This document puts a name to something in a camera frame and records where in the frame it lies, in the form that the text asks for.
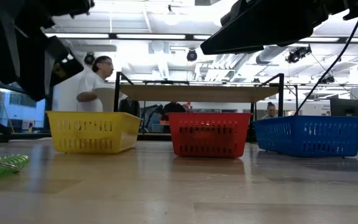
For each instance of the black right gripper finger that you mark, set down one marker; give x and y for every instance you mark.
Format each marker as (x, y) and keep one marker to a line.
(238, 9)
(259, 31)

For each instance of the yellow plastic basket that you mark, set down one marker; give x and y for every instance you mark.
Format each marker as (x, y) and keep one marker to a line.
(85, 133)

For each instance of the green spiral wrist coil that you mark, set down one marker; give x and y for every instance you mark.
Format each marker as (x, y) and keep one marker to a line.
(2, 165)

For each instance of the blue plastic basket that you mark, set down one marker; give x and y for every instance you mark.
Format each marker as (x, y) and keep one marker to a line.
(309, 137)

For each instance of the red plastic basket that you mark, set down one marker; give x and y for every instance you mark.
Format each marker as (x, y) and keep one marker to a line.
(208, 137)

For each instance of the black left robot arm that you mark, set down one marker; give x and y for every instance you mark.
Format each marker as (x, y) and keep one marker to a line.
(67, 6)

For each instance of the black background robot arm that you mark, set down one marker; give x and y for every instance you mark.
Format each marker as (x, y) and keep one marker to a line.
(151, 112)

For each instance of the black round ceiling fixture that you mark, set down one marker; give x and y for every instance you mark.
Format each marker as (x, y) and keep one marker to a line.
(89, 58)

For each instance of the person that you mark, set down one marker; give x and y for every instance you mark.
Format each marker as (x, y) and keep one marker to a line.
(271, 110)
(129, 106)
(89, 84)
(172, 107)

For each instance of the overhead light bar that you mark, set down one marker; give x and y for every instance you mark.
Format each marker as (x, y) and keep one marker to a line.
(151, 36)

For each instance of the dark computer monitor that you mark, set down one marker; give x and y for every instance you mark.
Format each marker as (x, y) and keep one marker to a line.
(345, 107)

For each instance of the black ceiling camera rig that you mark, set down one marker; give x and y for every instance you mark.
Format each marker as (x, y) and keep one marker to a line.
(298, 53)

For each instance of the black overhead camera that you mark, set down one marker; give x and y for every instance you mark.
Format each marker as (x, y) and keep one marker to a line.
(191, 55)

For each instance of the wooden riser shelf black frame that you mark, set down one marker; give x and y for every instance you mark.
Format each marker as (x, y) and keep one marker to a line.
(197, 93)

